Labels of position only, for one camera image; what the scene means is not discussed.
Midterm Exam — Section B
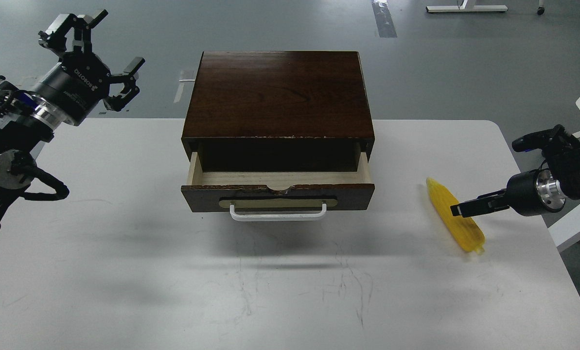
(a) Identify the dark wooden drawer cabinet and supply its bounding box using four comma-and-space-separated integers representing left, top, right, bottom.
181, 51, 376, 172

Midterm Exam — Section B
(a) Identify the white table leg base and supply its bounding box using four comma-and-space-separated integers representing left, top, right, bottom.
425, 0, 508, 14

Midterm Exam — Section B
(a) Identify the yellow corn cob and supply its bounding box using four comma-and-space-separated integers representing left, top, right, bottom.
426, 177, 485, 255

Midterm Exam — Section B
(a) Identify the wooden drawer with white handle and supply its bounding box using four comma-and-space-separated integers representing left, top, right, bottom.
181, 152, 376, 221

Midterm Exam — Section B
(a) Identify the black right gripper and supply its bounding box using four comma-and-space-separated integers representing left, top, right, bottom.
450, 169, 562, 218

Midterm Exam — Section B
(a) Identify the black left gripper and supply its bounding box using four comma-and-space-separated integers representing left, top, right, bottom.
31, 9, 145, 126

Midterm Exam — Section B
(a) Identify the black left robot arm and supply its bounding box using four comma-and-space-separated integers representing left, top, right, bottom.
0, 9, 144, 228

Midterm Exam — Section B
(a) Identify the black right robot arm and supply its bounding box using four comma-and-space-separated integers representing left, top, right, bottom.
450, 124, 580, 217

